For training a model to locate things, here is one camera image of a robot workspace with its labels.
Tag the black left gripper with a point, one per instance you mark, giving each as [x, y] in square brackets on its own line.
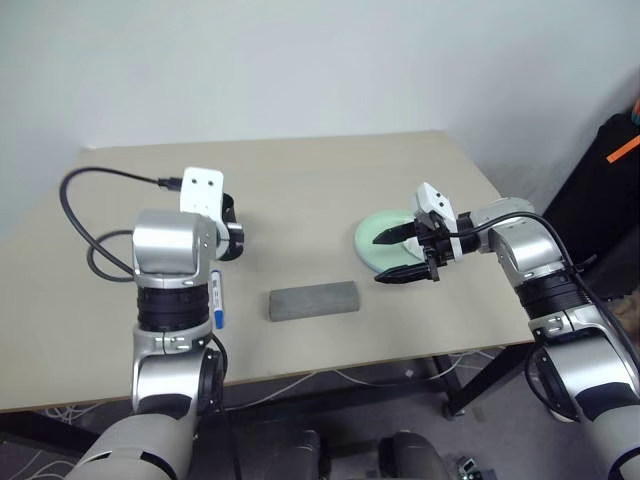
[230, 210]

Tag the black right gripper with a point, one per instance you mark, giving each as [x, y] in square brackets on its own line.
[435, 250]

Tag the green plate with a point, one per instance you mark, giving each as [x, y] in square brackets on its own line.
[380, 222]

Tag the grey rectangular sponge block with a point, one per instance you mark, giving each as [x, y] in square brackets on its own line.
[312, 301]

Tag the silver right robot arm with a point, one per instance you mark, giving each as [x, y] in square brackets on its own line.
[530, 250]

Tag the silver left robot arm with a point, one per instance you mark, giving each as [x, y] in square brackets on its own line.
[165, 240]

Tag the blue plate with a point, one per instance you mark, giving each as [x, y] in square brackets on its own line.
[370, 263]

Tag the blue and white marker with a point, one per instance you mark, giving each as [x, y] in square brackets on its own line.
[218, 305]

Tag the black case with orange tape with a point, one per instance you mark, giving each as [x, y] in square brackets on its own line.
[595, 210]

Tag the dark rounded shape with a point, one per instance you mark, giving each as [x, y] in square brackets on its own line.
[410, 457]
[290, 455]

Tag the small grey floor object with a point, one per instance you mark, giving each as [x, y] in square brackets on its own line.
[469, 466]

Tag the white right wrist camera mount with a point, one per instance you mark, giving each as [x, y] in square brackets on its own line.
[430, 197]

